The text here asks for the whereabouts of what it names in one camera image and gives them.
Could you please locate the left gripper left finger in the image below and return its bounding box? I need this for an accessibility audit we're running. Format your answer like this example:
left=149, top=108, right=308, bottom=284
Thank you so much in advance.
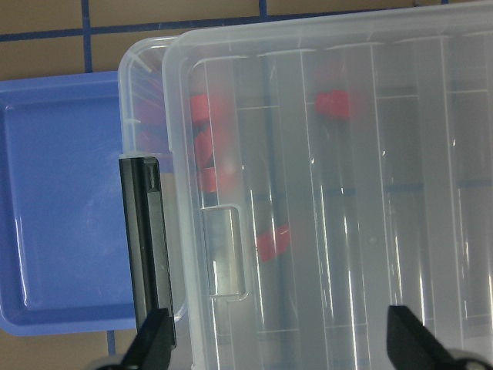
left=119, top=308, right=172, bottom=370

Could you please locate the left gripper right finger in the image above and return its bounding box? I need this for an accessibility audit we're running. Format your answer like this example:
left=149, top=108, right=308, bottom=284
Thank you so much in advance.
left=387, top=305, right=455, bottom=370

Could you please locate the red block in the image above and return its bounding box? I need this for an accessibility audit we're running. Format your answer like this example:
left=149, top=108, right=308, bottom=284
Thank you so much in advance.
left=314, top=89, right=351, bottom=120
left=198, top=166, right=239, bottom=193
left=194, top=128, right=229, bottom=169
left=256, top=224, right=291, bottom=262
left=190, top=94, right=226, bottom=126

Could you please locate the clear plastic box lid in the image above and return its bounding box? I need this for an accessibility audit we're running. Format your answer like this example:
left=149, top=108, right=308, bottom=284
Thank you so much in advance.
left=163, top=1, right=492, bottom=369

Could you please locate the blue plastic tray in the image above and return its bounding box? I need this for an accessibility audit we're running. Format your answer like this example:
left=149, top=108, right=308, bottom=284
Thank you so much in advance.
left=1, top=72, right=134, bottom=336

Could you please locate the clear plastic storage box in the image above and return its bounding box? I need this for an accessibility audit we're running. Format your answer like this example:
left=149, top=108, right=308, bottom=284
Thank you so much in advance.
left=118, top=37, right=196, bottom=369

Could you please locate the black box latch handle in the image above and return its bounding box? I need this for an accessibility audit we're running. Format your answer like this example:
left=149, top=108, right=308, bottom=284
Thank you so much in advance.
left=119, top=156, right=176, bottom=348

